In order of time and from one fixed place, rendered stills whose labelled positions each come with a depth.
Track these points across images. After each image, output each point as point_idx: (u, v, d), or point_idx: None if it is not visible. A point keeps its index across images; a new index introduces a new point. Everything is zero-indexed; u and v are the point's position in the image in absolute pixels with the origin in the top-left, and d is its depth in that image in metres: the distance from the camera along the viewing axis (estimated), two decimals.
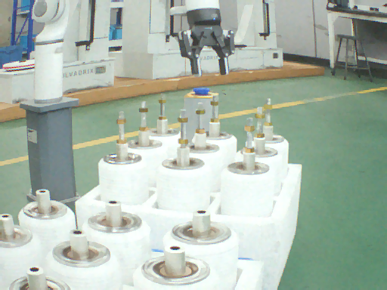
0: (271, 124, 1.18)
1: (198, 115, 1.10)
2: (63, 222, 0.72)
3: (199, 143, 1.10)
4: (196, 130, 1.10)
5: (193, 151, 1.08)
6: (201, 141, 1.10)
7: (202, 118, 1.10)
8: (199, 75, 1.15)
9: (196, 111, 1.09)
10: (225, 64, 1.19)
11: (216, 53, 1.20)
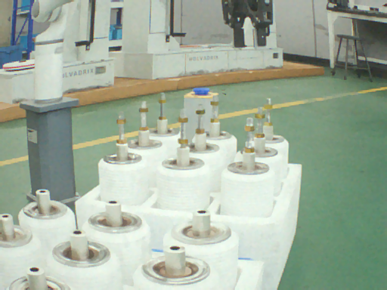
0: (271, 124, 1.18)
1: (198, 115, 1.10)
2: (63, 222, 0.72)
3: (199, 143, 1.10)
4: (196, 130, 1.10)
5: (193, 151, 1.08)
6: (201, 141, 1.10)
7: (202, 118, 1.10)
8: (233, 46, 0.95)
9: (196, 111, 1.09)
10: (253, 36, 0.88)
11: None
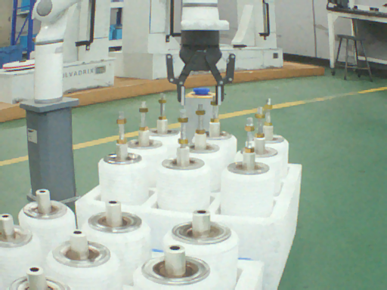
0: (271, 124, 1.18)
1: (202, 115, 1.10)
2: (63, 222, 0.72)
3: (199, 143, 1.10)
4: (204, 131, 1.10)
5: (193, 151, 1.08)
6: (201, 141, 1.10)
7: (200, 118, 1.11)
8: None
9: (204, 112, 1.09)
10: None
11: (186, 79, 1.07)
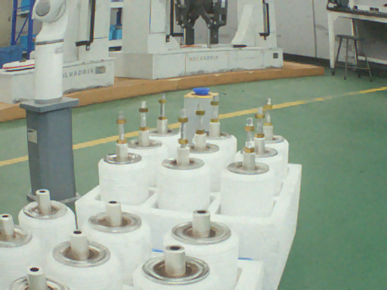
0: (271, 124, 1.18)
1: (198, 115, 1.10)
2: (63, 222, 0.72)
3: (198, 143, 1.10)
4: (196, 131, 1.10)
5: (191, 151, 1.08)
6: (200, 141, 1.10)
7: (202, 118, 1.10)
8: (184, 44, 1.09)
9: (196, 112, 1.09)
10: (207, 36, 1.03)
11: None
